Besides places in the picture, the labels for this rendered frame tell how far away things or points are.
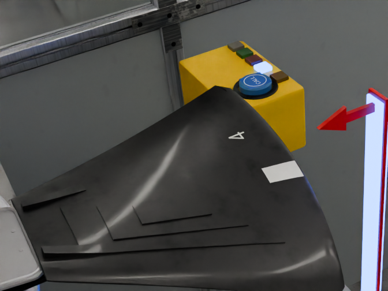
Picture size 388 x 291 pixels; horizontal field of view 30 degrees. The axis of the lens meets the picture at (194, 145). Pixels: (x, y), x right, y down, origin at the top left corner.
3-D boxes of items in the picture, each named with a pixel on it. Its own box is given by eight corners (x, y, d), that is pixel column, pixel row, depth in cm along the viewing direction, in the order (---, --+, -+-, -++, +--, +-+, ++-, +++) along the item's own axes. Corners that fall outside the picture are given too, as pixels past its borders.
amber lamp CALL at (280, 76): (269, 78, 90) (269, 74, 90) (282, 74, 91) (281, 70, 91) (276, 84, 89) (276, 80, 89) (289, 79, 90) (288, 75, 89)
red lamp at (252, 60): (244, 61, 95) (243, 57, 94) (256, 57, 95) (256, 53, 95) (251, 67, 93) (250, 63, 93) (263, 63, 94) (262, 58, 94)
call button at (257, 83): (234, 89, 90) (232, 77, 89) (261, 79, 91) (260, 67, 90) (249, 103, 87) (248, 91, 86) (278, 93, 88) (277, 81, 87)
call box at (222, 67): (186, 124, 103) (176, 59, 97) (247, 102, 106) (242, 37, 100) (240, 182, 91) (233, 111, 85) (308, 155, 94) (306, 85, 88)
